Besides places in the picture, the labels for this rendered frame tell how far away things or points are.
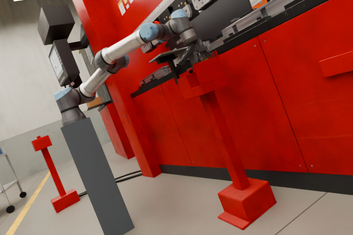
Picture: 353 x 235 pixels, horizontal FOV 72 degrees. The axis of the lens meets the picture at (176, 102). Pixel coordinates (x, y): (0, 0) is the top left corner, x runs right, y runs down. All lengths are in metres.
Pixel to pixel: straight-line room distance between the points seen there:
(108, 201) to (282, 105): 1.17
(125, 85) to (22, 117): 6.66
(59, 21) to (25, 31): 6.79
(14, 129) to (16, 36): 2.93
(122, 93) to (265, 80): 1.55
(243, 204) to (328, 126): 0.52
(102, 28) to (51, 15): 0.48
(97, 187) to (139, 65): 1.43
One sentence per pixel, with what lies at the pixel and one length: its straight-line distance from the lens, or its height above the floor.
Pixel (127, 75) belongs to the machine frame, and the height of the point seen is 1.06.
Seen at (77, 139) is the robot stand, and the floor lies 0.67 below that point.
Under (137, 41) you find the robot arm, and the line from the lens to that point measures 1.22.
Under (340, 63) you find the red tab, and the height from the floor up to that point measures 0.59.
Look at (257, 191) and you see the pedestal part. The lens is 1.34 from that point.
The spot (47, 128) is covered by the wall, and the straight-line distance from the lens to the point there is 8.84.
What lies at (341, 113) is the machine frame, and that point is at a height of 0.38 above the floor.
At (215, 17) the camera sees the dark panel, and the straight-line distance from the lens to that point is 2.31.
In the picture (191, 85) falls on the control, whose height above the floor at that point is 0.72.
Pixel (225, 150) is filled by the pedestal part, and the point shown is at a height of 0.35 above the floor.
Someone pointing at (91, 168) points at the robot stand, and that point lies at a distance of 1.65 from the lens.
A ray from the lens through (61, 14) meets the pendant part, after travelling 2.79.
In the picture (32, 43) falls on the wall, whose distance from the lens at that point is 9.37.
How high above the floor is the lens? 0.71
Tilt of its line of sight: 2 degrees down
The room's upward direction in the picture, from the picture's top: 21 degrees counter-clockwise
